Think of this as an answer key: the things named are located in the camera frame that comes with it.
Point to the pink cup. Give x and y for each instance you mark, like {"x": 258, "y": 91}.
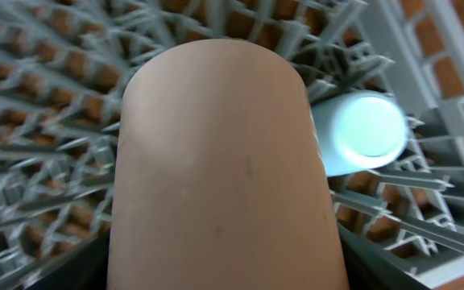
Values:
{"x": 219, "y": 182}

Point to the light blue cup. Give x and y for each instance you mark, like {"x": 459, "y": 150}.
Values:
{"x": 359, "y": 131}

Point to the grey dishwasher rack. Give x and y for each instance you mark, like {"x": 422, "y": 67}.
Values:
{"x": 64, "y": 66}

